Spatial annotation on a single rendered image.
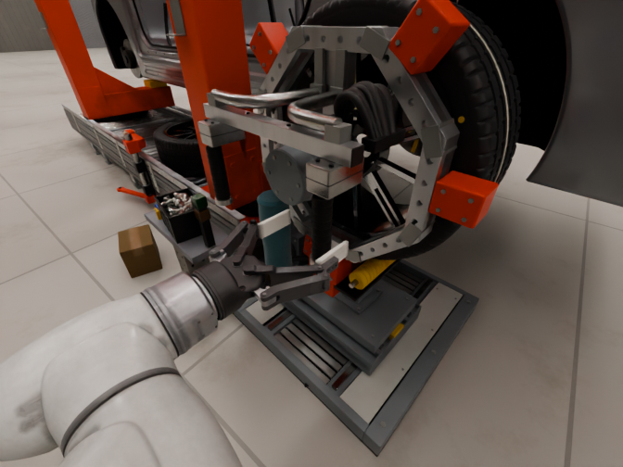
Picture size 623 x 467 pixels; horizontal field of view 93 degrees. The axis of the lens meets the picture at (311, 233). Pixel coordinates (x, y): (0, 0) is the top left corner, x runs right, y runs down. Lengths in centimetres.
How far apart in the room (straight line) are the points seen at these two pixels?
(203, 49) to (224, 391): 115
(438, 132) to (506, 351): 116
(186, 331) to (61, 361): 11
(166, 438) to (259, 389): 99
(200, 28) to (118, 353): 89
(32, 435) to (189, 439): 14
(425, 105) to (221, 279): 44
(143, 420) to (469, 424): 115
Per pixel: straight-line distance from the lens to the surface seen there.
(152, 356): 34
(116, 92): 299
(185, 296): 37
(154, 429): 30
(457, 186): 60
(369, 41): 64
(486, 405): 139
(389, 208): 81
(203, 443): 29
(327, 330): 119
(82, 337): 37
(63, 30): 290
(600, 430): 155
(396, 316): 120
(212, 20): 107
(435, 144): 59
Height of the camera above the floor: 113
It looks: 36 degrees down
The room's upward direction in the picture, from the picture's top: straight up
